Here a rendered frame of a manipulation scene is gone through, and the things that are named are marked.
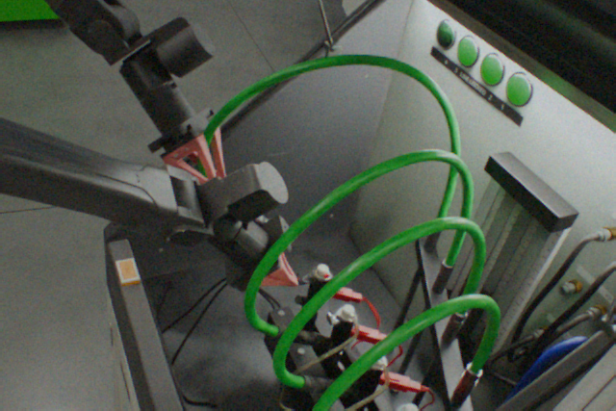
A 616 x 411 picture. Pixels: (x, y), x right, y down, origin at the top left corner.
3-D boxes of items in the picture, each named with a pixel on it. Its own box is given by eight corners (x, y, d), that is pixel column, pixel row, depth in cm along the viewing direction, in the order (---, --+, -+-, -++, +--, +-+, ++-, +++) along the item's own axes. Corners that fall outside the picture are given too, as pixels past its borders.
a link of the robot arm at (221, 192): (144, 175, 69) (160, 241, 66) (218, 128, 65) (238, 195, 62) (208, 195, 79) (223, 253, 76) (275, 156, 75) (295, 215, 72)
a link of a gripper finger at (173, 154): (244, 165, 86) (209, 111, 84) (226, 183, 79) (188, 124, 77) (210, 184, 88) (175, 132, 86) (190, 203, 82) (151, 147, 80)
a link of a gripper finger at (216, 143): (245, 165, 86) (210, 110, 84) (227, 183, 79) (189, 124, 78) (211, 184, 88) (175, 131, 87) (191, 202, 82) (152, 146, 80)
